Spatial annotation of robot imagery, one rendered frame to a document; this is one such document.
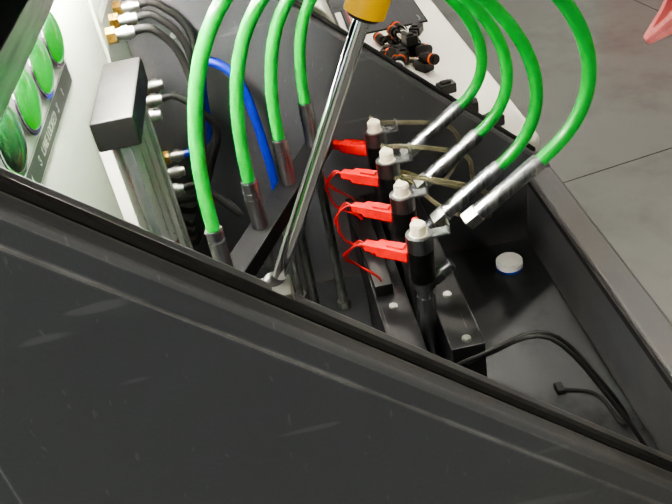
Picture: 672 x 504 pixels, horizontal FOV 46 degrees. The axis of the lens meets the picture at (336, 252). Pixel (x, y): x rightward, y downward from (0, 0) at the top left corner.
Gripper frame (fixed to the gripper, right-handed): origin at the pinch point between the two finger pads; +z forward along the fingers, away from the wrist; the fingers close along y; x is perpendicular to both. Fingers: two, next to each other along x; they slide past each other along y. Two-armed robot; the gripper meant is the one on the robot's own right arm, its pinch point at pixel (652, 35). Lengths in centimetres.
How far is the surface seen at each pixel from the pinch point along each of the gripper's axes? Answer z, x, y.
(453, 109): 22.6, -6.2, 7.9
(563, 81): 67, -244, -99
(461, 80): 31, -43, -2
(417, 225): 25.2, 19.4, 10.5
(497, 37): 10.6, 0.7, 12.5
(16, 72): 17, 47, 45
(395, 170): 29.0, 4.6, 11.3
